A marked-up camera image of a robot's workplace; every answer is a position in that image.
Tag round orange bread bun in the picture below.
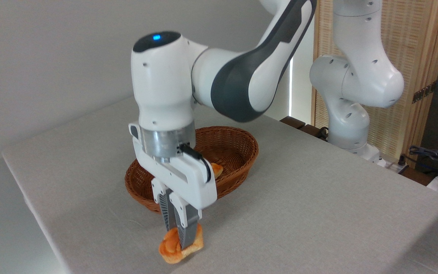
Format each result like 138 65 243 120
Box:
159 223 205 264

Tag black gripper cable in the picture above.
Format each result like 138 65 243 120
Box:
181 143 212 183

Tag dark brown wooden bench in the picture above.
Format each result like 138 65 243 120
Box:
280 116 329 142

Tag brown oval wicker basket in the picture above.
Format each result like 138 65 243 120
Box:
125 126 259 213

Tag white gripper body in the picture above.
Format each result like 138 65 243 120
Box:
129 123 218 210

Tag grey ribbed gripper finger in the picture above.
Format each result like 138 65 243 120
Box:
169 192 202 250
151 179 176 231

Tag black metal screen hinge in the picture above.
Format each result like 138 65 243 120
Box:
412 81 437 104

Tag tangled dark cables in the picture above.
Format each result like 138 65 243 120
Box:
407 144 438 179

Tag grey tablecloth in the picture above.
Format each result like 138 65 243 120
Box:
2 95 438 274

